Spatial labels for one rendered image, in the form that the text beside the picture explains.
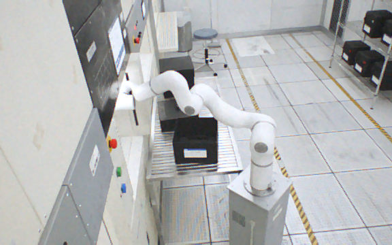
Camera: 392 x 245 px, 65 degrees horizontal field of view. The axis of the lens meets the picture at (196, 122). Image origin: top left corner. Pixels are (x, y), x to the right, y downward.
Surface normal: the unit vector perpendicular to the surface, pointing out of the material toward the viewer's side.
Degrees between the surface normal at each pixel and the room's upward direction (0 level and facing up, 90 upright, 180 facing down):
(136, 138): 0
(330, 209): 0
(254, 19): 90
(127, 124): 90
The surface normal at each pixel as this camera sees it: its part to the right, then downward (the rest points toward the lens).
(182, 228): -0.07, -0.82
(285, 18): 0.07, 0.56
